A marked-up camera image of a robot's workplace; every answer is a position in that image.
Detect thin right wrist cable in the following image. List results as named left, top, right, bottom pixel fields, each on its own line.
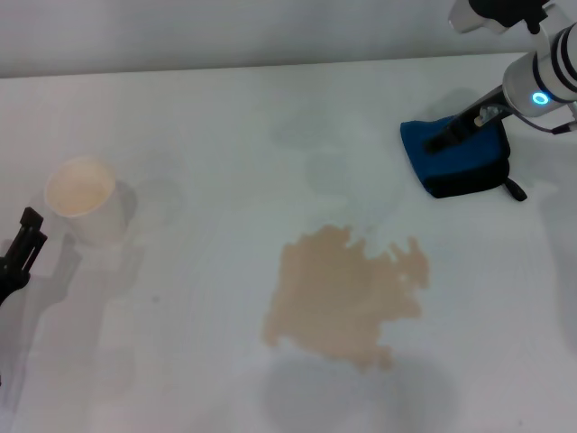
left=513, top=111, right=577, bottom=135

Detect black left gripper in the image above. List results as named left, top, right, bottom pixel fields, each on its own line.
left=0, top=207, right=49, bottom=309

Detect white paper cup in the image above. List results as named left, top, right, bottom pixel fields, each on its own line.
left=43, top=155, right=128, bottom=247

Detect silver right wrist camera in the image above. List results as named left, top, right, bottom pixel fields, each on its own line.
left=448, top=0, right=563, bottom=35

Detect blue rag with black edge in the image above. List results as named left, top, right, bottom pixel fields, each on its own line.
left=399, top=115, right=527, bottom=203

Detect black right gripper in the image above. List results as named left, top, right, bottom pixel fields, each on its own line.
left=422, top=85, right=511, bottom=155

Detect brown water stain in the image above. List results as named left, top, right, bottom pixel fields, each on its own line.
left=260, top=224, right=430, bottom=374

